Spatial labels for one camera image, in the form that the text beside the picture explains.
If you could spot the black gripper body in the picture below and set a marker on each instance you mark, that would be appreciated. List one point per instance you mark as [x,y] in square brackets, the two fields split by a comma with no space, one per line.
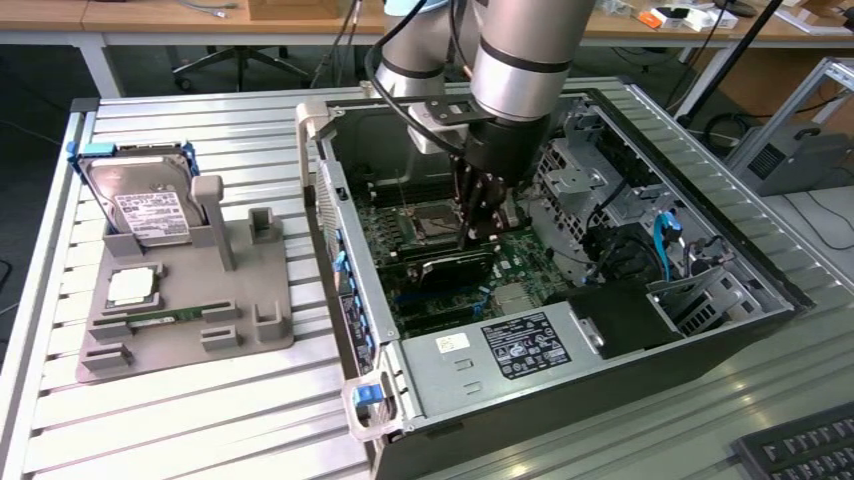
[509,145]

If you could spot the black graphics card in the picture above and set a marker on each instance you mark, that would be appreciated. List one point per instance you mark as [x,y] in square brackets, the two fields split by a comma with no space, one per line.
[453,270]

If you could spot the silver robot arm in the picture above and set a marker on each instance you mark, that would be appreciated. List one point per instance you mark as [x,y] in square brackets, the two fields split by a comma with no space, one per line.
[527,50]

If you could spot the CPU socket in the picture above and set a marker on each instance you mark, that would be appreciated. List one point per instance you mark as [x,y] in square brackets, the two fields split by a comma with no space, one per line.
[429,222]

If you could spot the green motherboard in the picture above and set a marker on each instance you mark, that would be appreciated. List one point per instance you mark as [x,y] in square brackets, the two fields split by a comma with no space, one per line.
[527,260]

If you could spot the metal drive cage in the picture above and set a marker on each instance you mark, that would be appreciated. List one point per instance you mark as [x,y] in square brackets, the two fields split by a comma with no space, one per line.
[574,180]

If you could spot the silver chipset heatsink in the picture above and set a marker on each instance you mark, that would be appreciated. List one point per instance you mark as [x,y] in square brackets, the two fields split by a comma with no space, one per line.
[516,300]

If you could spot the black fan shroud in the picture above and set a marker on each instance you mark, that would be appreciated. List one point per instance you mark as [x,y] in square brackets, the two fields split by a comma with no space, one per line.
[614,320]

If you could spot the cluttered wooden desk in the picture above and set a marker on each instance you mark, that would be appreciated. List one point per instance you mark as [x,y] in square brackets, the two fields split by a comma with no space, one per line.
[620,27]

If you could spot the grey power supply unit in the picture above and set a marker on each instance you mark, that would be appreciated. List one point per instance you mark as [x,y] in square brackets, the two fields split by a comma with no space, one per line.
[467,365]

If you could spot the orange small box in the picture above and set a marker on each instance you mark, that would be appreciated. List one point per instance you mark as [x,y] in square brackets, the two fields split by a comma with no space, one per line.
[650,20]

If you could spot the black tripod pole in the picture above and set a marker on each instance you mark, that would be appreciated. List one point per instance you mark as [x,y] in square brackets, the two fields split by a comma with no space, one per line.
[734,50]

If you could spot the white small box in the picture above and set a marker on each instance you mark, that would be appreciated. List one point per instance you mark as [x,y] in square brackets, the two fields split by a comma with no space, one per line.
[710,20]

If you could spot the open black PC case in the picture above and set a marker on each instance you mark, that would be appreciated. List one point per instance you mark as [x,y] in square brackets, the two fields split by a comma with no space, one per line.
[600,400]

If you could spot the brown cardboard box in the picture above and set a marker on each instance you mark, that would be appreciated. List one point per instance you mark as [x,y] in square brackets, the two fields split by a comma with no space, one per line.
[293,10]

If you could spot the grey computer tower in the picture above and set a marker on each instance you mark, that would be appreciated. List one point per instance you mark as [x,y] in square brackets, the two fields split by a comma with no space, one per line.
[800,160]

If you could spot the black office chair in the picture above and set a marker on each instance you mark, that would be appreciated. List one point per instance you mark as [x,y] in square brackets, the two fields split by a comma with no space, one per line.
[240,62]

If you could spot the grey parts rack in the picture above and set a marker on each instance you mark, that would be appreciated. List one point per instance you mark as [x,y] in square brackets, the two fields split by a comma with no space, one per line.
[187,280]

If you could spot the hard disk in blue caddy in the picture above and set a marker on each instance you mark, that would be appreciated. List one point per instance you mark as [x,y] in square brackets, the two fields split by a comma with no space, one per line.
[133,185]

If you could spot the green RAM stick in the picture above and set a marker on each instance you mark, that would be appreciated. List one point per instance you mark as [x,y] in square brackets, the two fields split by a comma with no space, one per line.
[167,316]

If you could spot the silver CPU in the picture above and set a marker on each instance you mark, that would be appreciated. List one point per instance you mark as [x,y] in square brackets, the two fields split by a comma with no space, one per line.
[129,287]

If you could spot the long wooden desk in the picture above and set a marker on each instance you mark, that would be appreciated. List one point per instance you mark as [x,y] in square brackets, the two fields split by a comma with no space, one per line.
[133,22]

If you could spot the black keyboard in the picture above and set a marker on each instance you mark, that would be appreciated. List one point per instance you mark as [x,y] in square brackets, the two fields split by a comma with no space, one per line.
[800,450]

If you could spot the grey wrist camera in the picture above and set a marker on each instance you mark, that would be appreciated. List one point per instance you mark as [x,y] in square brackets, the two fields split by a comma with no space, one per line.
[436,130]

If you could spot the aluminium profile frame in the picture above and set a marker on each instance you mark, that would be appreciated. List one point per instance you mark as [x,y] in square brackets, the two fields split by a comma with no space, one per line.
[800,100]

